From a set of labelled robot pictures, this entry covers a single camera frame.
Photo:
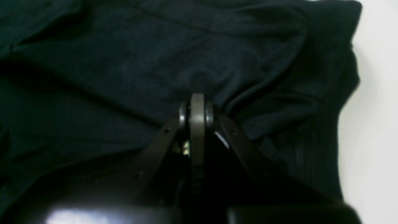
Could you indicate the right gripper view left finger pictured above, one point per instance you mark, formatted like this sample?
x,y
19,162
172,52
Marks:
x,y
114,199

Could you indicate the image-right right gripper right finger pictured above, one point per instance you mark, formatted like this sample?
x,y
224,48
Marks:
x,y
263,193

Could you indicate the black T-shirt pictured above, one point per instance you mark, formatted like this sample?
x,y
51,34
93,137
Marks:
x,y
86,85

